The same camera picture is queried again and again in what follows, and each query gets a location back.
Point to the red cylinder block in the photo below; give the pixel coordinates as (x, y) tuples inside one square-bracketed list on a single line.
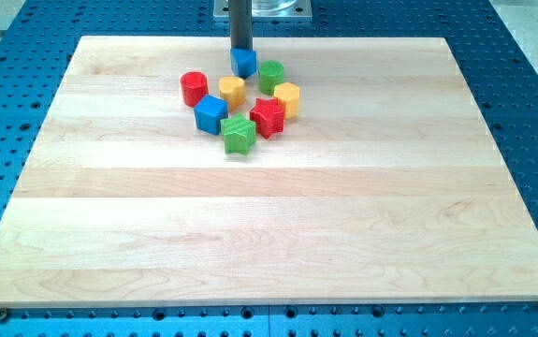
[(194, 86)]

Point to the yellow heart block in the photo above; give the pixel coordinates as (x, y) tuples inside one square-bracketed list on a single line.
[(232, 90)]

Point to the green star block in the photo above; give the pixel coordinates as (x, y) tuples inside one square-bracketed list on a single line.
[(239, 134)]

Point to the red star block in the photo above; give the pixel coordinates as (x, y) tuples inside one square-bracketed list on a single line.
[(268, 116)]

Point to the yellow hexagon block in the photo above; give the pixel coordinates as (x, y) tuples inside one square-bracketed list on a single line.
[(288, 96)]

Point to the blue cube block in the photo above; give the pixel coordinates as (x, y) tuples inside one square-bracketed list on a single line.
[(209, 112)]

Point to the green cylinder block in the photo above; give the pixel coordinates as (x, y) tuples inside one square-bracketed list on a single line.
[(271, 74)]

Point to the blue triangle block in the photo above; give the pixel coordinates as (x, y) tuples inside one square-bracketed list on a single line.
[(243, 62)]

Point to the light wooden board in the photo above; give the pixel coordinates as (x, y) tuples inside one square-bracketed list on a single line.
[(388, 186)]

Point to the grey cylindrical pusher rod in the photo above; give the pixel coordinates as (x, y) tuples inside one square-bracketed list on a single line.
[(240, 20)]

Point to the left board clamp screw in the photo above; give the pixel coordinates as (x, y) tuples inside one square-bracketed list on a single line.
[(4, 314)]

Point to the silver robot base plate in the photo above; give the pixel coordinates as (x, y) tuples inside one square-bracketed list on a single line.
[(269, 10)]

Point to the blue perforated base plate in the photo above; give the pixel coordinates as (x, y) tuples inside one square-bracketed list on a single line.
[(496, 43)]

